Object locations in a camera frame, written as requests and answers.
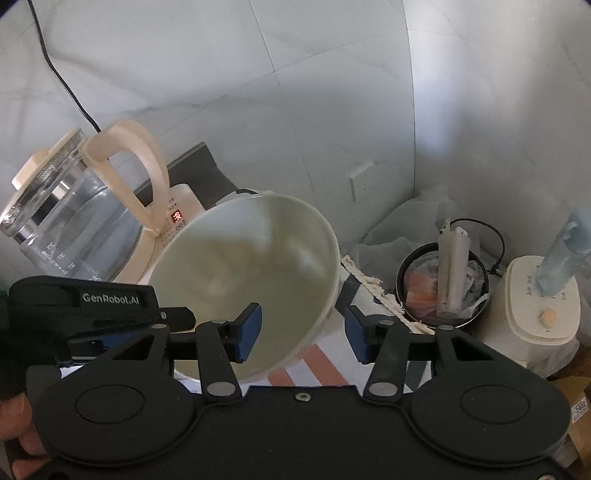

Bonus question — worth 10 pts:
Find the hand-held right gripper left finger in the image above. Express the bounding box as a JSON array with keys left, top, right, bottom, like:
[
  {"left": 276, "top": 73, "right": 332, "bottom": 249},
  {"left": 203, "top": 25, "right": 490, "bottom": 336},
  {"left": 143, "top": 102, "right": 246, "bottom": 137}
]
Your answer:
[{"left": 104, "top": 302, "right": 265, "bottom": 401}]

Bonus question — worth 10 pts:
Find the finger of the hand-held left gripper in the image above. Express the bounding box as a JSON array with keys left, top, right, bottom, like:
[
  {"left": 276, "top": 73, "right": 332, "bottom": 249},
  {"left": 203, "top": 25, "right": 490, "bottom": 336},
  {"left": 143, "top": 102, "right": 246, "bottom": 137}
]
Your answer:
[
  {"left": 160, "top": 307, "right": 195, "bottom": 332},
  {"left": 69, "top": 330, "right": 139, "bottom": 356}
]

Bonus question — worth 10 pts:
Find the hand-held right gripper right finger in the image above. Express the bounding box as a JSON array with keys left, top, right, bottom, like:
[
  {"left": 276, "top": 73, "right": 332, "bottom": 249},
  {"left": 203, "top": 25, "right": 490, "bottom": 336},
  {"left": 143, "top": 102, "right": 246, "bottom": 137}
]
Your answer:
[{"left": 344, "top": 305, "right": 490, "bottom": 400}]

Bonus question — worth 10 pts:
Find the white ceramic bowl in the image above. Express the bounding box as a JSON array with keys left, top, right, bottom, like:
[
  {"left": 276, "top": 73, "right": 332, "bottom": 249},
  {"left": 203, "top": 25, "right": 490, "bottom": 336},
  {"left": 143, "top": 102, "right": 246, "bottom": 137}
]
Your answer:
[{"left": 148, "top": 193, "right": 341, "bottom": 384}]

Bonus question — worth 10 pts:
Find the person's left hand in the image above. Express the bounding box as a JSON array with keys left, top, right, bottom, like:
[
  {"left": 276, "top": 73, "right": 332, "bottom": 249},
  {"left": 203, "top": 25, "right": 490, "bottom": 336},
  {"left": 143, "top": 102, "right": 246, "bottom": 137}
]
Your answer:
[{"left": 0, "top": 396, "right": 49, "bottom": 480}]

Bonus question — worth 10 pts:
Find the patterned fringed tablecloth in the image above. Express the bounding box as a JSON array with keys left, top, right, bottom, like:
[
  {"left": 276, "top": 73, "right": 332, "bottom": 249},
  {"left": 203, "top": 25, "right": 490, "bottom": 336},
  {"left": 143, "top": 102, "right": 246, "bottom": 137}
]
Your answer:
[{"left": 268, "top": 254, "right": 435, "bottom": 388}]

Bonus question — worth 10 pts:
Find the orange packaging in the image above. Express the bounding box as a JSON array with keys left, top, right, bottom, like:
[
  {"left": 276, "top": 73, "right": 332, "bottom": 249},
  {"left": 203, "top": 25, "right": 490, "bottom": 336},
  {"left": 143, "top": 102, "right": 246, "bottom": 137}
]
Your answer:
[{"left": 404, "top": 272, "right": 439, "bottom": 324}]

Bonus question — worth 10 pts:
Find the black round bin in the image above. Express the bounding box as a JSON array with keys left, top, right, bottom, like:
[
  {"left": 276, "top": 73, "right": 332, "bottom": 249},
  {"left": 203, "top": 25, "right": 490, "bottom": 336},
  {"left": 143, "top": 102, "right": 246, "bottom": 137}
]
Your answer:
[{"left": 396, "top": 242, "right": 491, "bottom": 328}]

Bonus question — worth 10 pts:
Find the glass electric kettle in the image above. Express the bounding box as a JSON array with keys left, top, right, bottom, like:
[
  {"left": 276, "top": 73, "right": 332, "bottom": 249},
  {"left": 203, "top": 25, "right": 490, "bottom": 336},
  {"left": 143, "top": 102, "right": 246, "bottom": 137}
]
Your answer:
[{"left": 0, "top": 119, "right": 171, "bottom": 282}]

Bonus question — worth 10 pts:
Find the white tubular device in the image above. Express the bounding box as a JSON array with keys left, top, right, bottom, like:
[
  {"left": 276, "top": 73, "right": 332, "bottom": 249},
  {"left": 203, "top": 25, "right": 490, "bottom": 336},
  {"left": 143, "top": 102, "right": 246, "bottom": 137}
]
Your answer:
[{"left": 436, "top": 220, "right": 472, "bottom": 319}]

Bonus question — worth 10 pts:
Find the cream kettle base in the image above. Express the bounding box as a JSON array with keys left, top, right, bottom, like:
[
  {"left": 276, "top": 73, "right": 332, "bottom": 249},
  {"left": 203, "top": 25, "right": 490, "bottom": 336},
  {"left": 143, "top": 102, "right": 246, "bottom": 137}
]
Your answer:
[{"left": 111, "top": 184, "right": 206, "bottom": 284}]

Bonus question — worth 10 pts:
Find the white countertop appliance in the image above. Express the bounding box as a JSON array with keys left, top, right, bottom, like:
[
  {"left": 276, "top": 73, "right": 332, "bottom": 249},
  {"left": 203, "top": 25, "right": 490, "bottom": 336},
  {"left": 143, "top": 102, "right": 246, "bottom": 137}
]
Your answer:
[{"left": 480, "top": 256, "right": 580, "bottom": 370}]

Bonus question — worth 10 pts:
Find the pale blue translucent bottle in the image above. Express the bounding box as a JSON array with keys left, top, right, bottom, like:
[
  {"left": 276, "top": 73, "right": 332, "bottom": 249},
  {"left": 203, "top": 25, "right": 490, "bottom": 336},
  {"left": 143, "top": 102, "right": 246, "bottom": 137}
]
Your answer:
[{"left": 536, "top": 208, "right": 591, "bottom": 296}]

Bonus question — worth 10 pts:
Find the cardboard box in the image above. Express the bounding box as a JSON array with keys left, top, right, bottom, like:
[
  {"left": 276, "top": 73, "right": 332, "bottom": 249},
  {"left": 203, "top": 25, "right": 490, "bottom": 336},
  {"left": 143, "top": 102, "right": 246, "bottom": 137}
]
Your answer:
[{"left": 554, "top": 374, "right": 591, "bottom": 467}]

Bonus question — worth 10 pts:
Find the white wall socket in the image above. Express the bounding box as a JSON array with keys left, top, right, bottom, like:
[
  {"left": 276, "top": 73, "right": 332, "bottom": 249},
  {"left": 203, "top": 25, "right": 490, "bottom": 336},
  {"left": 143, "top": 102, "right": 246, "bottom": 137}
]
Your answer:
[{"left": 349, "top": 161, "right": 376, "bottom": 201}]

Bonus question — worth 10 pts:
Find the thin black cable loop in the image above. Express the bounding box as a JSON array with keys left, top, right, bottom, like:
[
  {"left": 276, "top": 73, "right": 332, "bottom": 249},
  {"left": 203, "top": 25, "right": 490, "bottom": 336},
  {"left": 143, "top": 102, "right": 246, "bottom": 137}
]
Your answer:
[{"left": 448, "top": 219, "right": 506, "bottom": 278}]

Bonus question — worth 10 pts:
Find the black power cable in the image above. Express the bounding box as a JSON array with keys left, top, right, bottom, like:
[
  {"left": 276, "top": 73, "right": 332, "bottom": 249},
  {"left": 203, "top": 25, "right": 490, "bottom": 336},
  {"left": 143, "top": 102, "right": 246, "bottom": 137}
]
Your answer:
[{"left": 25, "top": 0, "right": 102, "bottom": 134}]

